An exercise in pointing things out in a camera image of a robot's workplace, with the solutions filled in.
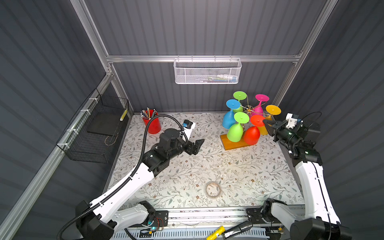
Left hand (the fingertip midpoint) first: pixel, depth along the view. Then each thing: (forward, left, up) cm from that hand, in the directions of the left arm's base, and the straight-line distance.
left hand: (197, 136), depth 70 cm
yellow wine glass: (+11, -39, +5) cm, 40 cm away
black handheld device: (-36, -16, -25) cm, 46 cm away
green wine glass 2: (+23, -25, +5) cm, 35 cm away
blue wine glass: (+14, -19, -4) cm, 24 cm away
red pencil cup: (+27, +28, -22) cm, 45 cm away
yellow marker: (-35, -8, -28) cm, 46 cm away
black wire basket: (+4, +52, -2) cm, 52 cm away
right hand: (+3, -32, +5) cm, 32 cm away
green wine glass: (+5, -20, -5) cm, 22 cm away
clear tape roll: (-16, -8, -30) cm, 35 cm away
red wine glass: (+3, -29, -4) cm, 29 cm away
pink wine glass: (+19, -38, -3) cm, 42 cm away
